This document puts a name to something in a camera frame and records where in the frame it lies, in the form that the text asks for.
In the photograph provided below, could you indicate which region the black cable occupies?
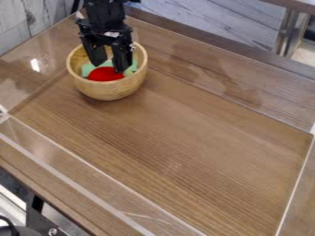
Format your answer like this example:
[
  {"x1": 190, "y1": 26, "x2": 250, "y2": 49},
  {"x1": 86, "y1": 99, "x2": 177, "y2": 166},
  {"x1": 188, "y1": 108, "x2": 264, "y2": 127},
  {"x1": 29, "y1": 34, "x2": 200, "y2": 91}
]
[{"x1": 0, "y1": 215, "x2": 20, "y2": 236}]

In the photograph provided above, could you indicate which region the clear acrylic tray wall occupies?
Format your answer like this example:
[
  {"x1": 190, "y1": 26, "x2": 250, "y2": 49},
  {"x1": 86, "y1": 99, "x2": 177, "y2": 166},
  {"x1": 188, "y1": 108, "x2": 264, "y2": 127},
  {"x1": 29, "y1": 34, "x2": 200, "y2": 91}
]
[{"x1": 0, "y1": 106, "x2": 205, "y2": 236}]

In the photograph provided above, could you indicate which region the red round fruit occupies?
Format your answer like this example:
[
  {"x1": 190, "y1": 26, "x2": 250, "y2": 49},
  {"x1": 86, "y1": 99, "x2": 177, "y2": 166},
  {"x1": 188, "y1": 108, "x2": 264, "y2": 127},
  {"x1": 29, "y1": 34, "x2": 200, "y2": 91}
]
[{"x1": 86, "y1": 66, "x2": 124, "y2": 81}]

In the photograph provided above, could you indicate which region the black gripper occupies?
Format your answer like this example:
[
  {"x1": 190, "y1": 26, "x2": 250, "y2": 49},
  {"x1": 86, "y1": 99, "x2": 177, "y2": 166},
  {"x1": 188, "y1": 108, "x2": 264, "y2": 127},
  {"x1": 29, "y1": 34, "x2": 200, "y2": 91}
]
[{"x1": 76, "y1": 18, "x2": 133, "y2": 73}]

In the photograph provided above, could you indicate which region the black table leg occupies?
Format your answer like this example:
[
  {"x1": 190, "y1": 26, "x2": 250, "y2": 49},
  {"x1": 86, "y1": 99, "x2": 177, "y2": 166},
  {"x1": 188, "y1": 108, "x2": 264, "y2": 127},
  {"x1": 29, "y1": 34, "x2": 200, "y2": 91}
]
[{"x1": 25, "y1": 195, "x2": 69, "y2": 236}]

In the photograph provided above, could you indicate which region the metal table leg background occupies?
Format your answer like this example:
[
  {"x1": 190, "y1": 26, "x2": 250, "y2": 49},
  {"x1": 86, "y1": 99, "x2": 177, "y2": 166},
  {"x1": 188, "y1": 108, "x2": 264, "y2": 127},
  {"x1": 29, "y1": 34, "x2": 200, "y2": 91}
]
[{"x1": 274, "y1": 9, "x2": 309, "y2": 58}]

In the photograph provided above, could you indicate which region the wooden bowl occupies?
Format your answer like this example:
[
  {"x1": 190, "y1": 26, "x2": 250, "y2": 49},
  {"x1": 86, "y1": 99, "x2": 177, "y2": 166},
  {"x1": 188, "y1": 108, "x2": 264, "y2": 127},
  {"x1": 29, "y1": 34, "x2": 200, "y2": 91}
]
[{"x1": 66, "y1": 42, "x2": 148, "y2": 100}]

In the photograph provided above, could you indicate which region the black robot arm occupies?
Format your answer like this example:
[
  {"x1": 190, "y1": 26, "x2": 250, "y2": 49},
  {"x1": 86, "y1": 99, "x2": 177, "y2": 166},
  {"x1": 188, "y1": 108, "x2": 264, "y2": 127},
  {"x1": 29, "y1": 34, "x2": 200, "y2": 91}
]
[{"x1": 76, "y1": 0, "x2": 133, "y2": 73}]

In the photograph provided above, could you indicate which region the green sponge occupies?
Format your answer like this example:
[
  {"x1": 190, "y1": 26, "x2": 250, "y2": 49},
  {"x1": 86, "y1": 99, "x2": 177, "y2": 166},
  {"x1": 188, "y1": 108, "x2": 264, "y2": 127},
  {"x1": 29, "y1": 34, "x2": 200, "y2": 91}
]
[{"x1": 81, "y1": 60, "x2": 137, "y2": 77}]

